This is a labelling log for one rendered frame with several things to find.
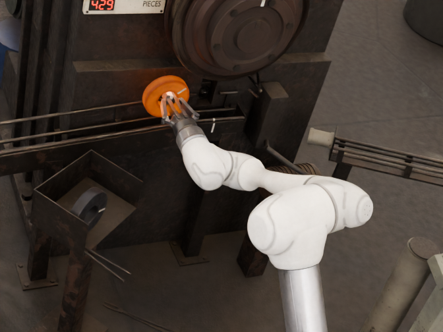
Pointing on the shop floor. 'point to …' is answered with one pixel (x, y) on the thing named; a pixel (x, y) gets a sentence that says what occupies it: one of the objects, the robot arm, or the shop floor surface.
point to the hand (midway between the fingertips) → (167, 92)
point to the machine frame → (167, 176)
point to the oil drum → (426, 18)
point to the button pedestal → (426, 325)
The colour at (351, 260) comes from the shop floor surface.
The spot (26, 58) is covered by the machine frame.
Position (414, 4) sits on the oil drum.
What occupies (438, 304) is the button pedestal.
